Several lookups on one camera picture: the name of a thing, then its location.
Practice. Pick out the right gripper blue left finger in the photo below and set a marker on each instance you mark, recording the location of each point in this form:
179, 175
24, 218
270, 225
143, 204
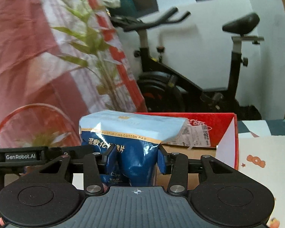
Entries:
96, 164

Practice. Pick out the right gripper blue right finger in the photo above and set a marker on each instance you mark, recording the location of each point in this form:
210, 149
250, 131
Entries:
176, 165

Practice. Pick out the blue cotton pad pack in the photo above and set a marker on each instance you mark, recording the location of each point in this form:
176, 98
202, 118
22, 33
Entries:
136, 137

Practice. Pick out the red strawberry cardboard box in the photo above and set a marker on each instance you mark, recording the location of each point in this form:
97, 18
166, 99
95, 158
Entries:
215, 134

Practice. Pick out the patterned white table cloth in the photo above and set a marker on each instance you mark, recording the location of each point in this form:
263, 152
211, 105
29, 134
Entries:
262, 158

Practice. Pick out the pink printed backdrop curtain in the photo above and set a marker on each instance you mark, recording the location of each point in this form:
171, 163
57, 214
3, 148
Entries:
60, 60

